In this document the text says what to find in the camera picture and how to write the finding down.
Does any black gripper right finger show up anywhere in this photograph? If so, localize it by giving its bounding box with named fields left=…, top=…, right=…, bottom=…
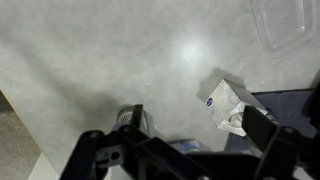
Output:
left=242, top=106, right=277, bottom=143

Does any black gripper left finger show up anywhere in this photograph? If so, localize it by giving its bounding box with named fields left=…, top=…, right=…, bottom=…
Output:
left=131, top=104, right=143, bottom=128

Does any grey tissue box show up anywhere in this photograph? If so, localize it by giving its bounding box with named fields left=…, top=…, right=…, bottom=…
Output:
left=205, top=79, right=267, bottom=137

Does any dark blue cloth mat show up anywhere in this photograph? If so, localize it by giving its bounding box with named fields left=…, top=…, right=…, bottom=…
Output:
left=224, top=89, right=318, bottom=154

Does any blue small box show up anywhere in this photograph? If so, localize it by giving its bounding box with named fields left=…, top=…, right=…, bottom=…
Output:
left=169, top=139, right=201, bottom=153

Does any clear plastic container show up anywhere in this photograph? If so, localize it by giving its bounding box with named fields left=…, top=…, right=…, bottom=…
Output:
left=251, top=0, right=317, bottom=58

